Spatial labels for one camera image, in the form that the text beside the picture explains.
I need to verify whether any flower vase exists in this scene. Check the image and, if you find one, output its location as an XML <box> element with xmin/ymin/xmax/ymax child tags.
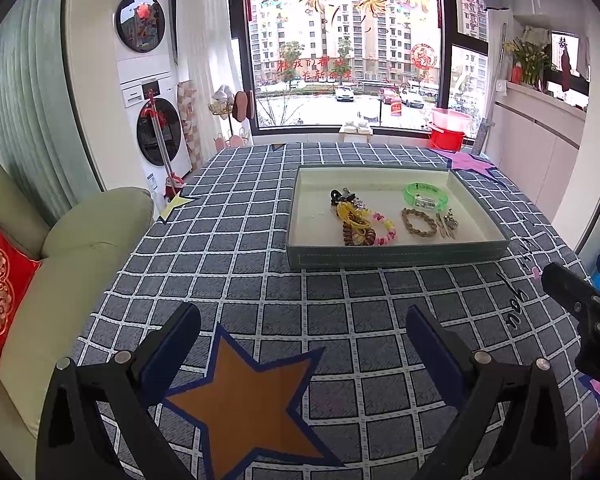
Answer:
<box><xmin>504</xmin><ymin>37</ymin><xmax>551</xmax><ymax>86</ymax></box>

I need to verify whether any grey checkered star blanket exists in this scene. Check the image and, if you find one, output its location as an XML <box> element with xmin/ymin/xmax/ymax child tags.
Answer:
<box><xmin>72</xmin><ymin>141</ymin><xmax>600</xmax><ymax>480</ymax></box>

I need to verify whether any red mop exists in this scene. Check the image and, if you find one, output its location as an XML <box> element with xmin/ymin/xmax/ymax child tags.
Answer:
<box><xmin>146</xmin><ymin>91</ymin><xmax>185</xmax><ymax>199</ymax></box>

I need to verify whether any yellow cord bracelet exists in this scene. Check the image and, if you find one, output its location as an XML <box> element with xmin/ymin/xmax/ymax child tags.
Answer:
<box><xmin>336</xmin><ymin>200</ymin><xmax>372</xmax><ymax>234</ymax></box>

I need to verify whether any metal slipper rack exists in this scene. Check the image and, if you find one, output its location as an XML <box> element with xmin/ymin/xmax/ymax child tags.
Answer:
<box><xmin>208</xmin><ymin>85</ymin><xmax>256</xmax><ymax>149</ymax></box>

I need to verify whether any green translucent bangle bracelet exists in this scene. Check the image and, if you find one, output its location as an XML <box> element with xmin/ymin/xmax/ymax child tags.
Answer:
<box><xmin>404</xmin><ymin>182</ymin><xmax>451</xmax><ymax>213</ymax></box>

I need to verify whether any brown slipper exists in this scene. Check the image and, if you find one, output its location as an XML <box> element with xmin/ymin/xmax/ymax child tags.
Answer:
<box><xmin>232</xmin><ymin>91</ymin><xmax>254</xmax><ymax>121</ymax></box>

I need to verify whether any light green sofa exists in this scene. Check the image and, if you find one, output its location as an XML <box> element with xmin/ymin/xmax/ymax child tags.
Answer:
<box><xmin>0</xmin><ymin>149</ymin><xmax>156</xmax><ymax>480</ymax></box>

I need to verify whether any pink checkered folded board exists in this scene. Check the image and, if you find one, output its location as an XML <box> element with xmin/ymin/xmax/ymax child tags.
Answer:
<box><xmin>177</xmin><ymin>80</ymin><xmax>204</xmax><ymax>171</ymax></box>

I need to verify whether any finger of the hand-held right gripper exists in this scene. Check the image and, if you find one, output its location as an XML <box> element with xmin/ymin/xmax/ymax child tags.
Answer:
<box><xmin>541</xmin><ymin>261</ymin><xmax>600</xmax><ymax>342</ymax></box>

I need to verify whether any grey flat mop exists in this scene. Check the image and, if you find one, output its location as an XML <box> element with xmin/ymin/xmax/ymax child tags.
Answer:
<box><xmin>472</xmin><ymin>25</ymin><xmax>506</xmax><ymax>156</ymax></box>

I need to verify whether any white washing machine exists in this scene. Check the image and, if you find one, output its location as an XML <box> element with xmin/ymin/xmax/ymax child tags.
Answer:
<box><xmin>120</xmin><ymin>77</ymin><xmax>194</xmax><ymax>181</ymax></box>

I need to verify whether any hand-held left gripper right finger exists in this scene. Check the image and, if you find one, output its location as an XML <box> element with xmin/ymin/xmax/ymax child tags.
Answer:
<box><xmin>405</xmin><ymin>304</ymin><xmax>573</xmax><ymax>480</ymax></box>

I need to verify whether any beige jewelry tray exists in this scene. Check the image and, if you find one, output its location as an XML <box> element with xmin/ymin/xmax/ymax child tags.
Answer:
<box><xmin>286</xmin><ymin>164</ymin><xmax>511</xmax><ymax>272</ymax></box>

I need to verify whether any large window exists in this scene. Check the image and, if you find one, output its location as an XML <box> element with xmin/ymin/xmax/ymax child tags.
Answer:
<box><xmin>227</xmin><ymin>0</ymin><xmax>496</xmax><ymax>141</ymax></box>

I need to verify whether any white low cabinet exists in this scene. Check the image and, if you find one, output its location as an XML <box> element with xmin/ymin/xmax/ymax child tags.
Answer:
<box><xmin>482</xmin><ymin>80</ymin><xmax>594</xmax><ymax>241</ymax></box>

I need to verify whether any pink basin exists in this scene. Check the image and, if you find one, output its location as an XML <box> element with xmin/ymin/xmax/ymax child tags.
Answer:
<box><xmin>431</xmin><ymin>107</ymin><xmax>474</xmax><ymax>134</ymax></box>

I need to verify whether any white curtain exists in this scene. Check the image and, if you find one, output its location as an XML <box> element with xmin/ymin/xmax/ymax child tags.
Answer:
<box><xmin>177</xmin><ymin>0</ymin><xmax>246</xmax><ymax>151</ymax></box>

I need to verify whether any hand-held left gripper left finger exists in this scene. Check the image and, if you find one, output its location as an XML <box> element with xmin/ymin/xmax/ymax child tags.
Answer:
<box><xmin>35</xmin><ymin>302</ymin><xmax>203</xmax><ymax>480</ymax></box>

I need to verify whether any dark brown bead bracelet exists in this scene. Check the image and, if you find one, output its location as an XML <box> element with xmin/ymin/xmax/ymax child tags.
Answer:
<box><xmin>342</xmin><ymin>220</ymin><xmax>377</xmax><ymax>248</ymax></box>

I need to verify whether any tan woven bracelet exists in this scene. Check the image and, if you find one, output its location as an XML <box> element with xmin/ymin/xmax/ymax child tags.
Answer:
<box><xmin>401</xmin><ymin>208</ymin><xmax>439</xmax><ymax>238</ymax></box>

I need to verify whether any white stacked dryer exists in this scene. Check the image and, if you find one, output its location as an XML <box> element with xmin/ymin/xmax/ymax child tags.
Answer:
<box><xmin>113</xmin><ymin>0</ymin><xmax>179</xmax><ymax>86</ymax></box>

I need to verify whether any red embroidered cushion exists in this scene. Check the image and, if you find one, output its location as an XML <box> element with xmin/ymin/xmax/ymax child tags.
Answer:
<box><xmin>0</xmin><ymin>205</ymin><xmax>42</xmax><ymax>374</ymax></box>

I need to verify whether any pink yellow bead bracelet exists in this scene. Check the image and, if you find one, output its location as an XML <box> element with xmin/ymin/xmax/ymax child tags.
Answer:
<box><xmin>370</xmin><ymin>211</ymin><xmax>398</xmax><ymax>246</ymax></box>

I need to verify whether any red bucket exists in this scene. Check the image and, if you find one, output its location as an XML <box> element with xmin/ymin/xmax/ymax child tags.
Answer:
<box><xmin>428</xmin><ymin>127</ymin><xmax>467</xmax><ymax>151</ymax></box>

